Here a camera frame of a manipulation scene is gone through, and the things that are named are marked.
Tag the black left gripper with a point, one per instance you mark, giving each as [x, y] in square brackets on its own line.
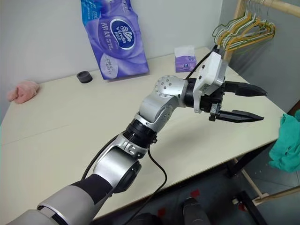
[212, 99]

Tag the green shorts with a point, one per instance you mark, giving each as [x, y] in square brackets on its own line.
[287, 150]

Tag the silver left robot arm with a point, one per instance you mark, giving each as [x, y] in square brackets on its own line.
[164, 93]

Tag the small purple tissue pack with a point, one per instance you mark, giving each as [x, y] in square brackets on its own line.
[185, 62]

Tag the wooden clothes rack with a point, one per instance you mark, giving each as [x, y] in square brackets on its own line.
[234, 28]

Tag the bunch of hangers on rack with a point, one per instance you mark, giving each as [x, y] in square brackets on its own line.
[243, 20]

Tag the dark rounded shape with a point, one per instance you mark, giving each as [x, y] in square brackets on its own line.
[193, 211]

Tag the purple tissue multipack bag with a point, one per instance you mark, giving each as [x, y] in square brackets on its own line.
[114, 42]

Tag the black round puck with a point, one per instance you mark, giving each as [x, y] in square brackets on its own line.
[84, 77]

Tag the pink fluffy cloth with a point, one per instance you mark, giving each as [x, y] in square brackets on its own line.
[23, 92]

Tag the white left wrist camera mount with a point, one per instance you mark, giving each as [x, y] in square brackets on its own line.
[211, 68]

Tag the black table leg frame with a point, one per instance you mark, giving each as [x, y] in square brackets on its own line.
[248, 159]

